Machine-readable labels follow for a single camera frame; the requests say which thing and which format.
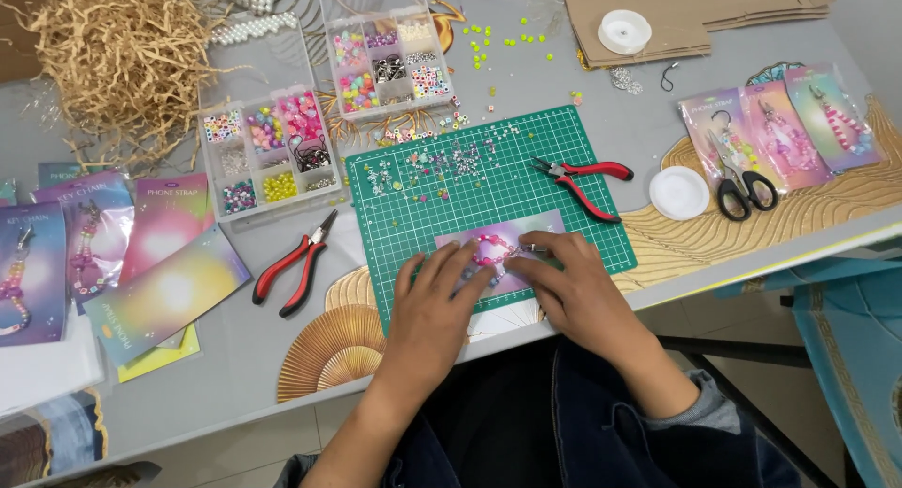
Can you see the scattered neon yellow beads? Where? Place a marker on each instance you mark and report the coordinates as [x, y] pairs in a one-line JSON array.
[[486, 41]]

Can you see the round white lid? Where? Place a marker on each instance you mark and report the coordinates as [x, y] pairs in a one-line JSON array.
[[678, 192]]

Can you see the holographic backing card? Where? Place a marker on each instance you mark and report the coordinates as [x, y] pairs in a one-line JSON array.
[[535, 229]]

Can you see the teal holographic card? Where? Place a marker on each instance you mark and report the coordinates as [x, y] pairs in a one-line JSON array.
[[60, 172]]

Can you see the stack of brown cardboard sheets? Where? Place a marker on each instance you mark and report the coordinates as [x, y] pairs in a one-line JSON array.
[[648, 9]]

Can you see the clear bead organizer with clasps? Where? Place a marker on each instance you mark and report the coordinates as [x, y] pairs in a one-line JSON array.
[[387, 65]]

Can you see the red flat nose pliers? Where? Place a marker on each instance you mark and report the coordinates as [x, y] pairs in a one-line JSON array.
[[585, 181]]

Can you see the person's dark jeans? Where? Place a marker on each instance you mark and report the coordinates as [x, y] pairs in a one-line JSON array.
[[549, 431]]

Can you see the yellow green card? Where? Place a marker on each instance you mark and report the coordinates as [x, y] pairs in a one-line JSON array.
[[158, 358]]

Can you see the blue gold patterned box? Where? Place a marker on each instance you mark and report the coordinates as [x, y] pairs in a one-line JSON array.
[[856, 361]]

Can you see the person's right hand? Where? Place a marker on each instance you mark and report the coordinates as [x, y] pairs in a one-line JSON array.
[[585, 298]]

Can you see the scattered small beads on mat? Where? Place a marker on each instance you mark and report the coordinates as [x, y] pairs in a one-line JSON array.
[[451, 157]]

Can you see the scattered white letter beads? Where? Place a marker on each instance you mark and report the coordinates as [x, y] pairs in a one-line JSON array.
[[416, 132]]

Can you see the heap of shredded kraft paper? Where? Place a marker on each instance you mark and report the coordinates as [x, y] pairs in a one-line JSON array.
[[120, 58]]

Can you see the person's left hand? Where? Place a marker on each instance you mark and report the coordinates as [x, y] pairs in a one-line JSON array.
[[423, 333]]

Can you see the clear bead organizer open lid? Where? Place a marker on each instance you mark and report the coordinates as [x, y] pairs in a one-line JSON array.
[[268, 150]]

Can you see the stack of clear plastic bags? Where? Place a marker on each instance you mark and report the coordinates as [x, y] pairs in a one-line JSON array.
[[42, 375]]

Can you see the yellow purple holographic card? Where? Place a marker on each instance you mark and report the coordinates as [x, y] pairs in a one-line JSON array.
[[169, 298]]

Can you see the black table frame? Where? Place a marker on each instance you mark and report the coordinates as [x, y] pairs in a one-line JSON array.
[[740, 354]]

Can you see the red round nose pliers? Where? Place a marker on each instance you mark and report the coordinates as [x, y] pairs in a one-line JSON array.
[[296, 266]]

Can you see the green cutting mat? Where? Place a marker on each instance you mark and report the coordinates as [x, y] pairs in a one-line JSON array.
[[437, 206]]

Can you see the silver metal charms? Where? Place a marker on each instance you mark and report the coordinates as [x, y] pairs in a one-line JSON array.
[[626, 81]]

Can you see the pink holographic card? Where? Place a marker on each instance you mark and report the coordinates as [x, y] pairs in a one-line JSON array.
[[165, 227]]

